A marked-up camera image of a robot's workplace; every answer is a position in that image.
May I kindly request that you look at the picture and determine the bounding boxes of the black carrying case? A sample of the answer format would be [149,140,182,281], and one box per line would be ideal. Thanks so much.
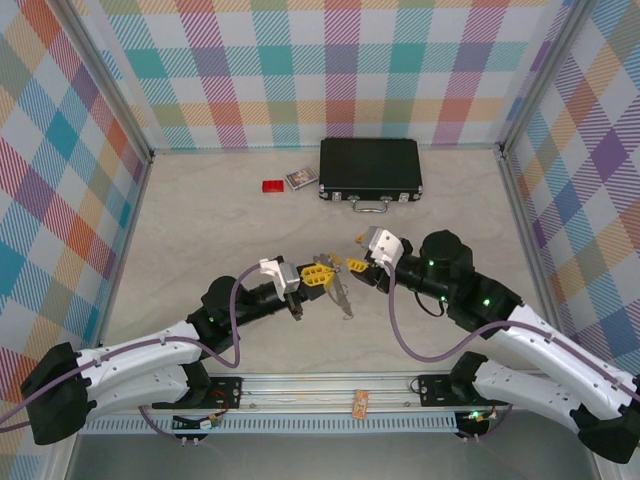
[318,138,424,214]

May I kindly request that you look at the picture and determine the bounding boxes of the small card box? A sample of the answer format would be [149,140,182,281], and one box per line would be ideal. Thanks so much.
[284,167,319,192]

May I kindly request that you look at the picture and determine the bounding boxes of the small orange printed card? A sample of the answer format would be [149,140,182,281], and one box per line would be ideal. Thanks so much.
[351,389,372,420]

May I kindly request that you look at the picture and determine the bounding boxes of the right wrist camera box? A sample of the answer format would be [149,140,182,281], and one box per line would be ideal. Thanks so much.
[359,225,406,267]

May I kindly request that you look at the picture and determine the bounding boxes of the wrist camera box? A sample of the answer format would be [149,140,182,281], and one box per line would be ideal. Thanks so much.
[359,225,406,267]
[258,256,302,297]

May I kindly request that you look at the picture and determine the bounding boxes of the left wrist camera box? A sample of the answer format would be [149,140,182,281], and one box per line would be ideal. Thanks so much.
[258,256,302,297]

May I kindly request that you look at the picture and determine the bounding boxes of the aluminium side rail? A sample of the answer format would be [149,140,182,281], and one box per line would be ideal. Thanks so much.
[498,149,574,371]
[85,152,155,375]

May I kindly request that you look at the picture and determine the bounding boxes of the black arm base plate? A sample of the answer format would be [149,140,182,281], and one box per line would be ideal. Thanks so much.
[151,375,244,411]
[417,372,512,407]

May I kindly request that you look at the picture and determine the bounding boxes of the long aluminium base rail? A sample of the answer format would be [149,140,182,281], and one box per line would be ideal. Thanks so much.
[53,370,603,415]

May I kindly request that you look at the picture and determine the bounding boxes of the red black power wires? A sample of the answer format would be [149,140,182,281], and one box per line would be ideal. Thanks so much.
[469,393,502,426]
[201,387,236,431]

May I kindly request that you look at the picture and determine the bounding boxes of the slotted grey cable duct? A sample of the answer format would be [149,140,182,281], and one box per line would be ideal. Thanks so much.
[79,412,459,435]

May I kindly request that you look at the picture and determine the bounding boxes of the black round cable mount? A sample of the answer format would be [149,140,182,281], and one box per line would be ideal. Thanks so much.
[453,418,492,444]
[171,413,212,447]

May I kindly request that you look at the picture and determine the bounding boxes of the thin aluminium wall rail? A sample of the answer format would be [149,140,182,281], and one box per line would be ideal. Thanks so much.
[149,143,503,155]

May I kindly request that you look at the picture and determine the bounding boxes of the aluminium corner post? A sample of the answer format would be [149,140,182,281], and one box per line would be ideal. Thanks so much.
[58,0,154,165]
[498,0,597,157]

